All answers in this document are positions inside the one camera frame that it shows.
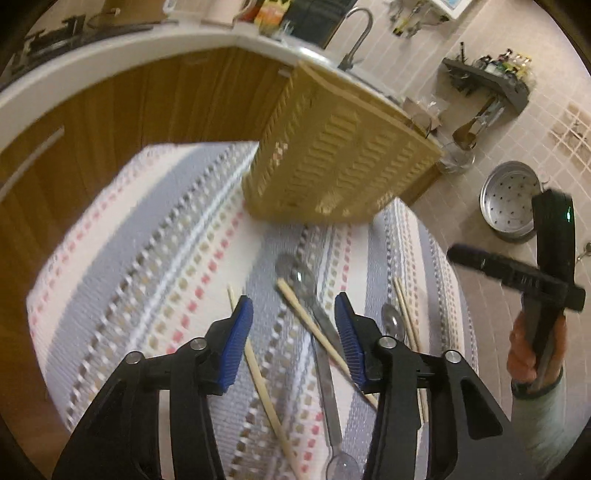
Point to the white kitchen countertop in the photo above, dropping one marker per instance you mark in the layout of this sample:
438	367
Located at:
92	60

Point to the pale electric kettle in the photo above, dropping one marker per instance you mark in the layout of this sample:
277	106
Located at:
221	14

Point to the striped woven table mat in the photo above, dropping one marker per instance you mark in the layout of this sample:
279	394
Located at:
138	258

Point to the person's right hand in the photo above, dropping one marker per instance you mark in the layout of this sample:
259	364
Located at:
517	360

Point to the clear plastic bag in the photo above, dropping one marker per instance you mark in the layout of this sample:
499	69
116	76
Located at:
425	104

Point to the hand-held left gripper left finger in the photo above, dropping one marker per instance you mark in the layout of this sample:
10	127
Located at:
238	341

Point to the person's right forearm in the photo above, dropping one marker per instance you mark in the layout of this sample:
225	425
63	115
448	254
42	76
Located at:
545	424

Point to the small metal spoon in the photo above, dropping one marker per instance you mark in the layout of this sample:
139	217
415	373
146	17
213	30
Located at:
392	321

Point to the chrome kitchen faucet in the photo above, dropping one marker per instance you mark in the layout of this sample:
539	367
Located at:
360	41

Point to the water heater pipes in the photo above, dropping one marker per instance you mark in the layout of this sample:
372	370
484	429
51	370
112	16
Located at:
406	21

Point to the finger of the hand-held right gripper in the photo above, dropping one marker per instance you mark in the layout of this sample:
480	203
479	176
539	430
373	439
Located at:
475	261

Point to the wooden base cabinet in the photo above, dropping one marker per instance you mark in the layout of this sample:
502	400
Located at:
161	101

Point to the white water heater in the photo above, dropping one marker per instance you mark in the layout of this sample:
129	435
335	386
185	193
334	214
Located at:
452	5

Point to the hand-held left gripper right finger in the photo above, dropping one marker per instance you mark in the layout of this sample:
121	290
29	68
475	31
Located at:
348	341

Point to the dark wall shelf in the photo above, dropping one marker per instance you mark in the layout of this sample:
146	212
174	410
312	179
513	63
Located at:
498	83

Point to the round metal steamer tray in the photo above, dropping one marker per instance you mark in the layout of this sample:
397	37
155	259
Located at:
508	203

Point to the yellow detergent bottle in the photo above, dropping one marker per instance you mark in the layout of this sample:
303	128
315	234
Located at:
268	16

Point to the hanging brass ladle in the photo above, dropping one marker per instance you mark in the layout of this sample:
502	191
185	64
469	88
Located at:
464	134

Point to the yellow plastic utensil basket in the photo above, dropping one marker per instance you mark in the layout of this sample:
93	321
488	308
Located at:
332	152

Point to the dark window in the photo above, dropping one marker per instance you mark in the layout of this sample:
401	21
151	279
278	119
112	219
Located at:
318	18

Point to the group of condiment bottles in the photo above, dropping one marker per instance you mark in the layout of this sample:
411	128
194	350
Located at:
503	62

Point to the black gas stove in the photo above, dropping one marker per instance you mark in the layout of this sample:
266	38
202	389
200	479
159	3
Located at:
51	39

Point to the large metal spoon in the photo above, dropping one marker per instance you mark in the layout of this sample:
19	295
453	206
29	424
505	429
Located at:
293	272

